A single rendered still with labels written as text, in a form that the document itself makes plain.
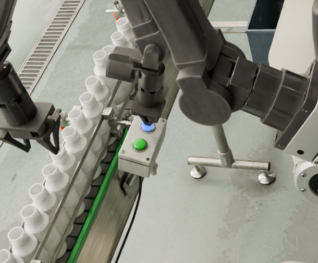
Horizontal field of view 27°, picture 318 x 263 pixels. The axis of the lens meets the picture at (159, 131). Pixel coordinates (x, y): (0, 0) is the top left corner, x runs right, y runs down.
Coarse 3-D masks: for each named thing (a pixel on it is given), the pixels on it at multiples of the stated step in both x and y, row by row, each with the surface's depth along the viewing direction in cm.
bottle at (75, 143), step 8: (64, 128) 159; (72, 128) 159; (64, 136) 157; (72, 136) 157; (80, 136) 160; (72, 144) 159; (80, 144) 159; (72, 152) 159; (80, 152) 160; (88, 152) 161; (88, 160) 162; (96, 160) 166; (88, 168) 164; (88, 176) 166; (96, 176) 167
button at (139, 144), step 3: (135, 141) 156; (138, 141) 156; (141, 141) 156; (144, 141) 156; (135, 144) 155; (138, 144) 155; (141, 144) 155; (144, 144) 155; (135, 147) 155; (138, 147) 155; (141, 147) 155; (144, 147) 155
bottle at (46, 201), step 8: (40, 184) 149; (32, 192) 149; (40, 192) 151; (48, 192) 151; (40, 200) 148; (48, 200) 149; (56, 200) 151; (40, 208) 149; (48, 208) 149; (56, 208) 151; (64, 208) 156; (48, 216) 150; (64, 216) 154; (56, 224) 153; (64, 224) 155; (72, 224) 158
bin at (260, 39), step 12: (264, 0) 215; (276, 0) 225; (252, 12) 204; (264, 12) 216; (276, 12) 229; (216, 24) 208; (228, 24) 206; (240, 24) 205; (252, 24) 204; (264, 24) 217; (276, 24) 230; (252, 36) 200; (264, 36) 198; (252, 48) 204; (264, 48) 202; (264, 60) 206
